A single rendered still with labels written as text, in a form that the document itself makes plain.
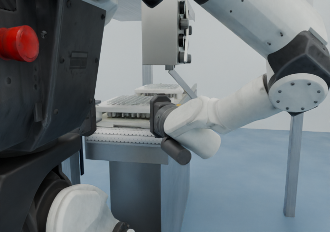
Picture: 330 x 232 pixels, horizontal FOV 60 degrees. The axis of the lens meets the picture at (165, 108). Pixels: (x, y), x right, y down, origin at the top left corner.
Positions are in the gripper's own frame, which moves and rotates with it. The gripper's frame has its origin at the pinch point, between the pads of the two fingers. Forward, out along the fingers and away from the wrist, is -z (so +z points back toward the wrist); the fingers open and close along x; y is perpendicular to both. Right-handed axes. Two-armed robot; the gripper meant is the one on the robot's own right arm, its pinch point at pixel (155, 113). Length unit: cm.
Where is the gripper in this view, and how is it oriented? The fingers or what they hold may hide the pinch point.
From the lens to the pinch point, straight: 83.8
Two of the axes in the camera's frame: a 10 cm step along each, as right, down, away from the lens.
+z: 3.7, 1.7, -9.1
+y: 9.3, -0.7, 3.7
